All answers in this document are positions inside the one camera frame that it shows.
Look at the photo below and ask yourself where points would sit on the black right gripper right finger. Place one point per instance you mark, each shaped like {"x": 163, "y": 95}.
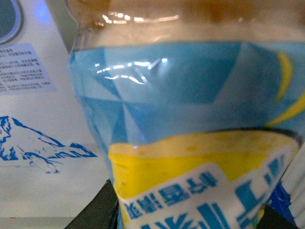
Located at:
{"x": 273, "y": 220}

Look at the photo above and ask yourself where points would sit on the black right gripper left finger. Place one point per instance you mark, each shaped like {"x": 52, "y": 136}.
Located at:
{"x": 100, "y": 213}

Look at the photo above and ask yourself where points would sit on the blue yellow drink bottle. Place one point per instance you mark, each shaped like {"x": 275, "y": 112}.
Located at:
{"x": 198, "y": 106}

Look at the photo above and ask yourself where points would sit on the blue plastic shopping basket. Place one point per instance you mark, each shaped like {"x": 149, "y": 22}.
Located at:
{"x": 280, "y": 202}

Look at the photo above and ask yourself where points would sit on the white pleated curtain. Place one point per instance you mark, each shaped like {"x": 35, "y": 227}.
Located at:
{"x": 294, "y": 184}

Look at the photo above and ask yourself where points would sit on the white blue chest freezer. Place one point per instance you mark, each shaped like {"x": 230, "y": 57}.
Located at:
{"x": 50, "y": 165}

